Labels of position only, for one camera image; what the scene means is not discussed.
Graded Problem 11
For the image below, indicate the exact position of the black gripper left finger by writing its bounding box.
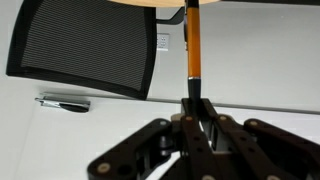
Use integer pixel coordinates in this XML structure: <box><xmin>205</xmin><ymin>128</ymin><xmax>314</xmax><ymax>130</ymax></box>
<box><xmin>87</xmin><ymin>98</ymin><xmax>218</xmax><ymax>180</ymax></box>

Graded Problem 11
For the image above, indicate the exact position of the orange and black pen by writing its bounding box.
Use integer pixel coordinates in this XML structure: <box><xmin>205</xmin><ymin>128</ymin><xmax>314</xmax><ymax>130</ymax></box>
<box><xmin>184</xmin><ymin>0</ymin><xmax>203</xmax><ymax>101</ymax></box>

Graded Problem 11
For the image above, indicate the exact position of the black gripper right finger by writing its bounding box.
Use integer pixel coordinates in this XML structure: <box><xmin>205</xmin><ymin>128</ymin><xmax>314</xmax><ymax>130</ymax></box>
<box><xmin>199</xmin><ymin>98</ymin><xmax>320</xmax><ymax>180</ymax></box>

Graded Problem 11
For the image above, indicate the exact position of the black silver pen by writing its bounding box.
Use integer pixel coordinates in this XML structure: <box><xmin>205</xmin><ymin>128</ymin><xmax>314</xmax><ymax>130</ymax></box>
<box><xmin>34</xmin><ymin>94</ymin><xmax>92</xmax><ymax>114</ymax></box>

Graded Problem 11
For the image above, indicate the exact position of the white wall outlet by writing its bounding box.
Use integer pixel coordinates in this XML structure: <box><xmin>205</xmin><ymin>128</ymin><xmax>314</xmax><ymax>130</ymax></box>
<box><xmin>156</xmin><ymin>33</ymin><xmax>170</xmax><ymax>52</ymax></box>

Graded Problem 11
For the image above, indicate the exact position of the large black mesh office chair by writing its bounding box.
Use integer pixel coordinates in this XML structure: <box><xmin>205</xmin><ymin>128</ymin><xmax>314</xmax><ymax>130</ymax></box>
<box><xmin>5</xmin><ymin>0</ymin><xmax>186</xmax><ymax>101</ymax></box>

